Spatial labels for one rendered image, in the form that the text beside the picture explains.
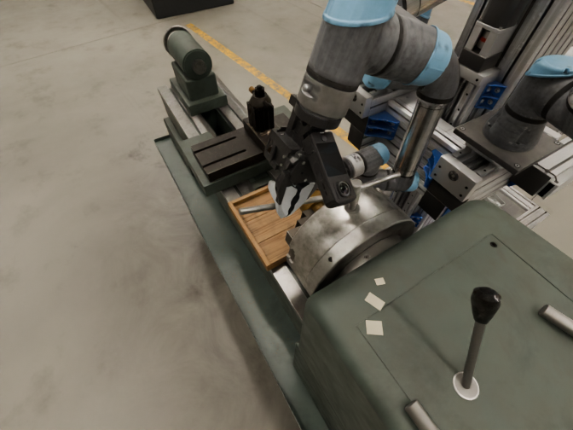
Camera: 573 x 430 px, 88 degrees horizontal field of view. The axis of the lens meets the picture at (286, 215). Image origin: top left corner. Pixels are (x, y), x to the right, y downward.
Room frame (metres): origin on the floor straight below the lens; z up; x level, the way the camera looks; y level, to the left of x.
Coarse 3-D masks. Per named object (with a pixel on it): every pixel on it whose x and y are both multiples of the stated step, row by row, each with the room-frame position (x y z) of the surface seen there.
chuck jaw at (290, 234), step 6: (306, 210) 0.49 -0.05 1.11; (312, 210) 0.49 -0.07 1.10; (306, 216) 0.46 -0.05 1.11; (300, 222) 0.44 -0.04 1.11; (294, 228) 0.42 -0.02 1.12; (288, 234) 0.40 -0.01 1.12; (294, 234) 0.40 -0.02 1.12; (288, 240) 0.39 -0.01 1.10; (288, 252) 0.36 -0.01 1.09; (294, 252) 0.35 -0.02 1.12
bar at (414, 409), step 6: (414, 402) 0.03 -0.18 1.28; (408, 408) 0.02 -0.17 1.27; (414, 408) 0.02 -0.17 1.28; (420, 408) 0.02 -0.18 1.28; (408, 414) 0.02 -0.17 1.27; (414, 414) 0.02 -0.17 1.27; (420, 414) 0.02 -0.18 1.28; (426, 414) 0.02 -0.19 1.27; (414, 420) 0.01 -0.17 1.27; (420, 420) 0.01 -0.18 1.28; (426, 420) 0.01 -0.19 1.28; (420, 426) 0.00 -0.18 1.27; (426, 426) 0.00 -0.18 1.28; (432, 426) 0.00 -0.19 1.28
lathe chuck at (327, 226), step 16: (368, 192) 0.45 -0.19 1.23; (320, 208) 0.41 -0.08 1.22; (336, 208) 0.40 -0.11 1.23; (368, 208) 0.39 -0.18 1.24; (384, 208) 0.40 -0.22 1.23; (400, 208) 0.43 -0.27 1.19; (304, 224) 0.38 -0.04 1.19; (320, 224) 0.37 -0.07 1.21; (336, 224) 0.36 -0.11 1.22; (352, 224) 0.35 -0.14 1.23; (304, 240) 0.35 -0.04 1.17; (320, 240) 0.34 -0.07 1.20; (336, 240) 0.33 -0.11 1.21; (288, 256) 0.36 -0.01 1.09; (304, 256) 0.32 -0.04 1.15; (320, 256) 0.31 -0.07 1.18; (304, 272) 0.30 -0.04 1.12
